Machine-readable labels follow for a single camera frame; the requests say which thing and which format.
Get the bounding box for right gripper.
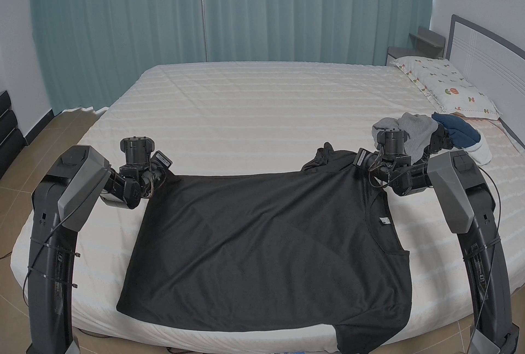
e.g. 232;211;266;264
354;147;390;179

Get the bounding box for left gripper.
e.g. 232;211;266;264
141;151;175;197

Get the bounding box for black T-shirt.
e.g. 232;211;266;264
116;142;413;353

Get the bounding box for pile of clothes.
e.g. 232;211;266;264
371;112;493;166

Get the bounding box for bed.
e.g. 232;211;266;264
10;14;525;351

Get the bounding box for white printed pillow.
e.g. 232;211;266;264
390;56;501;119

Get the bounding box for grey bedside table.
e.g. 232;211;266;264
387;26;446;66

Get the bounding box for black chest of drawers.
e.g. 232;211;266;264
0;90;23;177

